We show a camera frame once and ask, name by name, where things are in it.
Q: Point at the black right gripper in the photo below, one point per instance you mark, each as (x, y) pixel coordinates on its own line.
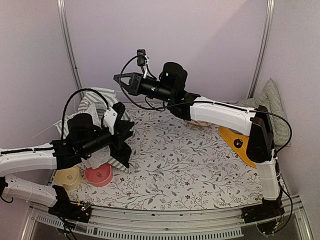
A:
(134, 85)

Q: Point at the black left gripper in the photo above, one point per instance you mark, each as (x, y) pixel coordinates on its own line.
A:
(122, 129)

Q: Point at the green striped pet tent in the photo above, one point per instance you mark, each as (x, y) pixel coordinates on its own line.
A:
(95, 103)

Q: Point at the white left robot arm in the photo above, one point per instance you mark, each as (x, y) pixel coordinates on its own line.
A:
(28, 159)

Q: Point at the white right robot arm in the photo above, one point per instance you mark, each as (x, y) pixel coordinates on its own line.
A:
(255, 124)

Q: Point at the cream pet bowl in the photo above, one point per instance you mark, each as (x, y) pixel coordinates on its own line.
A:
(69, 178)

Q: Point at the pink pet bowl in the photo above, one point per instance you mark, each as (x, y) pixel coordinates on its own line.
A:
(99, 177)

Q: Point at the yellow double pet bowl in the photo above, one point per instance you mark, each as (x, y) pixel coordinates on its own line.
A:
(238, 142)

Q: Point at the floral table mat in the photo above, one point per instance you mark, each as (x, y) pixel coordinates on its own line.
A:
(174, 166)

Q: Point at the green checked cushion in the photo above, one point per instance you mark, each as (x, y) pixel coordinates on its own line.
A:
(269, 97)

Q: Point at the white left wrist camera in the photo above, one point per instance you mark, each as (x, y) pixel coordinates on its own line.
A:
(112, 115)

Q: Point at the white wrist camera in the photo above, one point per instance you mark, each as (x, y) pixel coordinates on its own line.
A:
(112, 115)
(143, 61)

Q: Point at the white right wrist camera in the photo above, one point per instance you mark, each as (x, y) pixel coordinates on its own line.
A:
(143, 61)

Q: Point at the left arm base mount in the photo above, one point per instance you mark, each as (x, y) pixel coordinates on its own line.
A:
(68, 210)

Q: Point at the aluminium frame post right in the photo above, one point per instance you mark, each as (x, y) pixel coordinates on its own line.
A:
(267, 25)

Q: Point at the aluminium frame post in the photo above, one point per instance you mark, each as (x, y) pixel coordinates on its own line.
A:
(62, 13)
(267, 25)

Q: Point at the front aluminium rail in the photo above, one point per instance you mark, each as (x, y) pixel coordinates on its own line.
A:
(210, 224)

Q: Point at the aluminium frame post left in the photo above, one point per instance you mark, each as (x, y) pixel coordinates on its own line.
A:
(62, 13)

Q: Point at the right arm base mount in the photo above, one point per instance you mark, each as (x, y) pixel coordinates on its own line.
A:
(263, 211)

